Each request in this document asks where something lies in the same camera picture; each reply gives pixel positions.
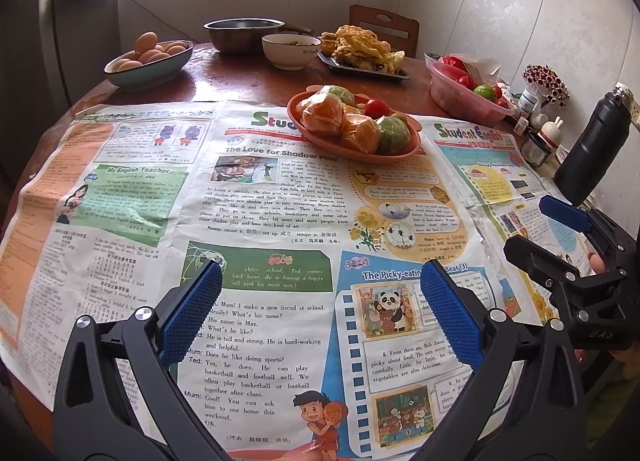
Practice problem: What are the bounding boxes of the small glass jar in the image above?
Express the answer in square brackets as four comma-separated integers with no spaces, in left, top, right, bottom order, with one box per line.
[522,133,553,168]

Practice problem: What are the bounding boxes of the heap of fried dough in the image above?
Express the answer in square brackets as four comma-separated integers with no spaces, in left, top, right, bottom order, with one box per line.
[320,25,405,72]

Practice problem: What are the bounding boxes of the plastic bag with red packet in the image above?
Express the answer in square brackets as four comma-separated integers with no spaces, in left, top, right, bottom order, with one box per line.
[425,53,501,79]

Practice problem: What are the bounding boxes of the pink plastic basin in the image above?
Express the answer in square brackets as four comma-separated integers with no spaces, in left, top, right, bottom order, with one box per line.
[429,61,516,126]

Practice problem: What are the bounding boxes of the person's left hand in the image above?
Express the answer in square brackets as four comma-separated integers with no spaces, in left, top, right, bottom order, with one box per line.
[280,443,331,461]

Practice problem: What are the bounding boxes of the wooden chair with cutout back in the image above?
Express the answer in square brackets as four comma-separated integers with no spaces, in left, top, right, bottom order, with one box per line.
[348,5,420,58]

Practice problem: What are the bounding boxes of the orange plastic plate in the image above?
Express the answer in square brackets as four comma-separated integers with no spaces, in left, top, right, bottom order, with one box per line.
[286,85,423,162]

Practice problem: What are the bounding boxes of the black power cable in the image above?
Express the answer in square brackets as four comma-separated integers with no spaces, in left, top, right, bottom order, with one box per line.
[120,0,206,36]

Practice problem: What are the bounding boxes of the teal ceramic bowl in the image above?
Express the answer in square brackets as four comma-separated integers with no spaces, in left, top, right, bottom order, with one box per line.
[104,41,195,88]

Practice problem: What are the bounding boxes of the small plastic-wrapped green citrus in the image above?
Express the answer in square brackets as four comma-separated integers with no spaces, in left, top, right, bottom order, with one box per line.
[377,113,412,154]

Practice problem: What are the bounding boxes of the newspaper with yellow flowers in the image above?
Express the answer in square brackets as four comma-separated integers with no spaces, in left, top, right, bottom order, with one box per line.
[432,118,608,332]

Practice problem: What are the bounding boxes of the red and white bouquet ornament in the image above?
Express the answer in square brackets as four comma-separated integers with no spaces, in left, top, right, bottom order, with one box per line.
[522,64,570,108]

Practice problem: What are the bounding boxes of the grey refrigerator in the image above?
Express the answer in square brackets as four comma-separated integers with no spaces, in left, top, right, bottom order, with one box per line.
[40,0,121,106]

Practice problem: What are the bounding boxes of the pile of brown eggs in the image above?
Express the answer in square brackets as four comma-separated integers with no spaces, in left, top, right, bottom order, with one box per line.
[114,32,188,72]

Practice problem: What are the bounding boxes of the black thermos bottle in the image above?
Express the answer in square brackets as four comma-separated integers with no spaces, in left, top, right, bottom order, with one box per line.
[554,82,637,206]

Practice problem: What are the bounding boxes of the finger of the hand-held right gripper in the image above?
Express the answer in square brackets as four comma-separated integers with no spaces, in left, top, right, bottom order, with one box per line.
[502,236,628,302]
[539,195,628,254]

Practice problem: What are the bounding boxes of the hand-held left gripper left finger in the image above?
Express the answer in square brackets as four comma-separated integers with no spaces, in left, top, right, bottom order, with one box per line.
[52,260,223,461]

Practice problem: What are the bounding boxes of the stainless steel basin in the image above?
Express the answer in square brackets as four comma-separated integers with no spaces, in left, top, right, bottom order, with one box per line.
[203,18,286,52]

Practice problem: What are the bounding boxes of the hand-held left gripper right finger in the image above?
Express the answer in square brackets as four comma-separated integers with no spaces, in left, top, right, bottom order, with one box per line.
[419,261,588,461]

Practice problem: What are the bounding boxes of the white ceramic bowl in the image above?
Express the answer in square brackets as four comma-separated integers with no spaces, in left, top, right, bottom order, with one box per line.
[261,33,322,68]

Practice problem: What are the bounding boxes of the newspaper with panda cartoon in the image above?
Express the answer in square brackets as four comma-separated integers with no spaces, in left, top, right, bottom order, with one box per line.
[0,100,493,461]

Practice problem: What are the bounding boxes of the large plastic-wrapped green citrus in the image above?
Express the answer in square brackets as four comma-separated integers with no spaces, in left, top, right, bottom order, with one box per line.
[320,85,357,109]

